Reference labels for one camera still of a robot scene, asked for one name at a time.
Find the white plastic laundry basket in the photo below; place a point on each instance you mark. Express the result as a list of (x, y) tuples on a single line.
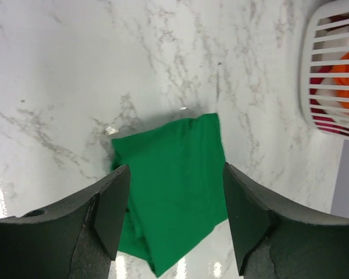
[(333, 8)]

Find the green t shirt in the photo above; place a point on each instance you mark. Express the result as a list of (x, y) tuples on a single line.
[(176, 193)]

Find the pink t shirt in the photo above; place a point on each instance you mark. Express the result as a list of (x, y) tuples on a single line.
[(328, 125)]

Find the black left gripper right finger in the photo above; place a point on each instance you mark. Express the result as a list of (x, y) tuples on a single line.
[(275, 237)]

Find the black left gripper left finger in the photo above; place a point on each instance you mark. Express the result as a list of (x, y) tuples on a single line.
[(75, 237)]

